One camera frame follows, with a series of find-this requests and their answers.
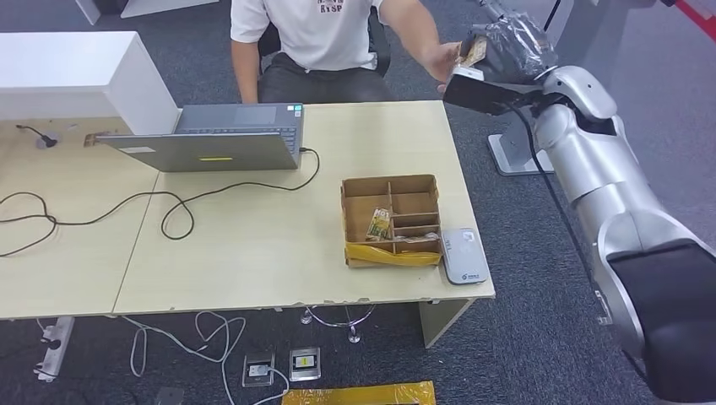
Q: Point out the black stanchion post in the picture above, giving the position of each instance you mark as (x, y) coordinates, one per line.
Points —
(552, 14)

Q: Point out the white counter block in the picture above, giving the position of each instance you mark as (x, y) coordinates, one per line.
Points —
(61, 72)

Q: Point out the white power strip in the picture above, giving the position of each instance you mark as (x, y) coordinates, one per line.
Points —
(54, 349)

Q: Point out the grey laptop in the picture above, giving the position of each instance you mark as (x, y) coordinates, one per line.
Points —
(207, 152)

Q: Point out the person's left forearm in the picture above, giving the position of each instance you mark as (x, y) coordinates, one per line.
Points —
(414, 28)

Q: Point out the person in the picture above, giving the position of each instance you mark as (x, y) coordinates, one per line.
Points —
(324, 33)

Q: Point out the yellow plastic bag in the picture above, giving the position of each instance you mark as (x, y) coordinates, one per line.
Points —
(358, 394)

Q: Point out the person's left hand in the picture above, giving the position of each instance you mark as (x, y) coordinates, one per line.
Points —
(444, 61)

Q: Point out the grey card reader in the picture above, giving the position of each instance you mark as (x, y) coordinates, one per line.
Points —
(464, 257)

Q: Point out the red barrier belt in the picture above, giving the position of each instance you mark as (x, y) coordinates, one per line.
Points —
(696, 19)

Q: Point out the grey kiosk stand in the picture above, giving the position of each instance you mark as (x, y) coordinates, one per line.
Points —
(512, 153)

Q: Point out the open floor socket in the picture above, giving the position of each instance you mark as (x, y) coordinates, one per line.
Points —
(258, 370)

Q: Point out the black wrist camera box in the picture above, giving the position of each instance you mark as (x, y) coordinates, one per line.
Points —
(481, 94)

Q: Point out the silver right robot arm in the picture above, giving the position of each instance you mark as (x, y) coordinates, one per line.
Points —
(604, 184)

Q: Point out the chrome chair base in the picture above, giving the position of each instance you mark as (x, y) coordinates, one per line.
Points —
(353, 334)

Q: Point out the beige desk leg panel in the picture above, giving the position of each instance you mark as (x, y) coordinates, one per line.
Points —
(442, 321)

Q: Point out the person's right forearm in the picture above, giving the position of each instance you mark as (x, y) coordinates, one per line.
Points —
(246, 72)

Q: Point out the brown wooden organizer box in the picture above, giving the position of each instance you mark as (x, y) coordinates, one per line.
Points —
(361, 215)

